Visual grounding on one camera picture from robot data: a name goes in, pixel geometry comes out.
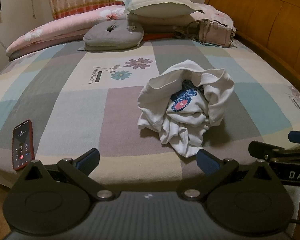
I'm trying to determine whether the white printed sweatshirt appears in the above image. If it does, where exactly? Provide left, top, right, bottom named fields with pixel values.
left=137, top=59, right=235, bottom=158

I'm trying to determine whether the folded pink floral quilt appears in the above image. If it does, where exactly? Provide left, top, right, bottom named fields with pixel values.
left=5, top=4, right=130, bottom=61

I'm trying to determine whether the grey round cushion with hole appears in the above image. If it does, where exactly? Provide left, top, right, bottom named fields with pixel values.
left=83, top=20, right=144, bottom=52

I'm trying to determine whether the pink handbag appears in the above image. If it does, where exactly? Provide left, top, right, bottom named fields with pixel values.
left=175, top=19, right=237, bottom=48

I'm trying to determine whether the red cloth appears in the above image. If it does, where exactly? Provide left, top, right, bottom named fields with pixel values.
left=141, top=32, right=175, bottom=42

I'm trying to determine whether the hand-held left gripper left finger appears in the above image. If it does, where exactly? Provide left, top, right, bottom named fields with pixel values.
left=15, top=148, right=115, bottom=201

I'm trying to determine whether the smartphone with red case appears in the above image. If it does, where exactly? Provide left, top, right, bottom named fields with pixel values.
left=12, top=119, right=35, bottom=172

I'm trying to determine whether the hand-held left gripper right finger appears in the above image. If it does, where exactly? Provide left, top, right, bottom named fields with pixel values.
left=181, top=149, right=283, bottom=201

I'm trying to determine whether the pale checked pillow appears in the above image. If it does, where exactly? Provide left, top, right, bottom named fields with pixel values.
left=115, top=0, right=205, bottom=18

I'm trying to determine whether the wooden headboard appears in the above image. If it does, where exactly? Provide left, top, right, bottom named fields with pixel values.
left=204, top=0, right=300, bottom=130

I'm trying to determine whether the pink floral pillow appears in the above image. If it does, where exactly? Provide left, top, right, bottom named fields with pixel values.
left=127, top=4, right=237, bottom=34

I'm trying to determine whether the checked bed sheet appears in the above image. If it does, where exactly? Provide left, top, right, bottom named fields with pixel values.
left=0, top=39, right=300, bottom=188

